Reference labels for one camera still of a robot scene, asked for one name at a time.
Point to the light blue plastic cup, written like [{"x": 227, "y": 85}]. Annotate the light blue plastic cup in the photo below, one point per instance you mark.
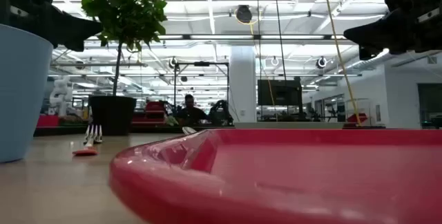
[{"x": 24, "y": 96}]

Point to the person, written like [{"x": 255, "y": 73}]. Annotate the person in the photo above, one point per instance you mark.
[{"x": 190, "y": 113}]

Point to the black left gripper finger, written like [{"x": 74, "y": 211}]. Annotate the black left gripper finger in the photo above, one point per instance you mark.
[{"x": 72, "y": 32}]

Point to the black metal rig frame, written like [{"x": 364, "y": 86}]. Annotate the black metal rig frame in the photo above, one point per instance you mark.
[{"x": 202, "y": 64}]

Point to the red plastic tray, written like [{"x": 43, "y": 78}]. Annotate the red plastic tray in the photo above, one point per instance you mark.
[{"x": 276, "y": 182}]

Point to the black wall monitor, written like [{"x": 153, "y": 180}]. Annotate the black wall monitor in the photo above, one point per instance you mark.
[{"x": 279, "y": 92}]

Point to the red storage tote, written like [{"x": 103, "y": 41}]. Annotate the red storage tote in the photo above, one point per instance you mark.
[{"x": 155, "y": 111}]

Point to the black robot arm in background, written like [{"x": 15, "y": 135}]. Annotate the black robot arm in background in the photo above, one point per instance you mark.
[{"x": 221, "y": 113}]

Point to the red low box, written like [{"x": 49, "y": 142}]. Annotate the red low box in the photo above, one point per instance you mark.
[{"x": 47, "y": 121}]

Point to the white robot figure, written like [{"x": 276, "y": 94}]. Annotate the white robot figure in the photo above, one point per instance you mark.
[{"x": 60, "y": 96}]

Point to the white building column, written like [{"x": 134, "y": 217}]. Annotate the white building column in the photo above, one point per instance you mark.
[{"x": 242, "y": 85}]

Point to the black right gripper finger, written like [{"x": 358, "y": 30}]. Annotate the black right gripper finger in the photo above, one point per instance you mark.
[{"x": 383, "y": 34}]

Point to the green plant in black pot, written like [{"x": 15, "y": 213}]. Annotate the green plant in black pot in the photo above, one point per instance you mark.
[{"x": 112, "y": 115}]

